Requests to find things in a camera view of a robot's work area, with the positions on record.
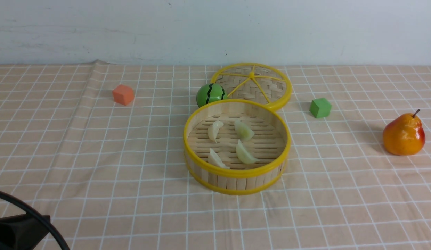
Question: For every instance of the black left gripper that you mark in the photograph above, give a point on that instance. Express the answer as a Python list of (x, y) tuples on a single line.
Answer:
[(21, 232)]

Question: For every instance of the white dumpling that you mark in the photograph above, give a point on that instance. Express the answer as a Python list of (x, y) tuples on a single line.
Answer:
[(213, 130), (215, 160)]

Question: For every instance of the pale green dumpling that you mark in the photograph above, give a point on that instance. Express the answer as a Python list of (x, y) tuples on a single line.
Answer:
[(243, 131), (243, 155)]

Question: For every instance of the bamboo steamer tray yellow rim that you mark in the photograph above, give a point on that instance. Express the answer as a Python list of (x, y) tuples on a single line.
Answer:
[(270, 144)]

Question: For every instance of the bamboo steamer lid yellow rim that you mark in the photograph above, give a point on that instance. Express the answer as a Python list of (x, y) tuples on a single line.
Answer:
[(255, 82)]

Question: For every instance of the beige grid tablecloth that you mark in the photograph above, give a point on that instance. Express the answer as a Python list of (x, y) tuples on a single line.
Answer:
[(113, 177)]

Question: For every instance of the orange cube block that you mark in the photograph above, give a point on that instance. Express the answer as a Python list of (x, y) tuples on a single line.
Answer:
[(123, 95)]

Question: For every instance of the green watermelon toy ball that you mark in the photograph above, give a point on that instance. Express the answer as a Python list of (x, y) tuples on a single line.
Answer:
[(210, 93)]

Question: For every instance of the green cube block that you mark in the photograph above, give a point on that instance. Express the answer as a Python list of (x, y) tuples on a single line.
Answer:
[(320, 108)]

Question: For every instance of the orange red toy pear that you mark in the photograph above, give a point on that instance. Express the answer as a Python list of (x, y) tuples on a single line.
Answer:
[(405, 135)]

